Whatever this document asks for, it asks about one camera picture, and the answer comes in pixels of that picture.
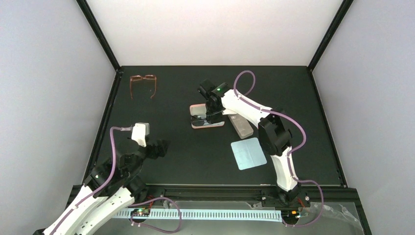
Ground black aluminium frame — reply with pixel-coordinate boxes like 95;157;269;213
78;0;371;235

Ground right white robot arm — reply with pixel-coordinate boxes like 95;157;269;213
191;80;301;205

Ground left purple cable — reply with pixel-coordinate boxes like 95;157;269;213
48;126;182;235

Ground brown translucent sunglasses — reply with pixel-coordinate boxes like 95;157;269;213
129;74;157;100

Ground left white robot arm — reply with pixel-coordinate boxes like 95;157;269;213
34;139;170;235

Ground pink glasses case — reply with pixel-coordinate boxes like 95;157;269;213
189;104;206;119

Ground clear plastic sheet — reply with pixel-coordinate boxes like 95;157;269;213
94;198;366;235

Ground grey glasses case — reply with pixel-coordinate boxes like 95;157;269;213
228;114;254;140

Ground left circuit board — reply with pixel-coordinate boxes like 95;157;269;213
131;208;151;218

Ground black sunglasses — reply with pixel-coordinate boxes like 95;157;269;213
190;115;225;129

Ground right light blue cloth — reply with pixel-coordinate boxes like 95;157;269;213
231;138;267;170

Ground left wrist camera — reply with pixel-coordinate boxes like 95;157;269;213
131;122;150;147

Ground white slotted cable duct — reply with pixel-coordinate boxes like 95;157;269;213
113;208;282;222

